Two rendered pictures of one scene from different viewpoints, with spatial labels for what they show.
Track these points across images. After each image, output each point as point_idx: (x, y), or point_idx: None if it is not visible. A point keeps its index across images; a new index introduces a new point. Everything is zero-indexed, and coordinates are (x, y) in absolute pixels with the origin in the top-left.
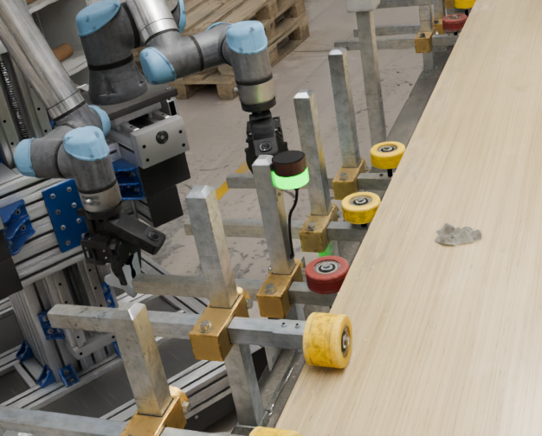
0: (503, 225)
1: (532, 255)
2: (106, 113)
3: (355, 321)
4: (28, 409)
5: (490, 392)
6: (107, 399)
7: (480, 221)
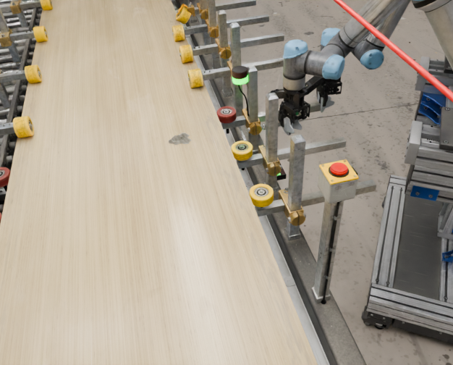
0: (161, 150)
1: (143, 138)
2: (443, 110)
3: (197, 98)
4: (261, 38)
5: (142, 91)
6: (417, 233)
7: (174, 150)
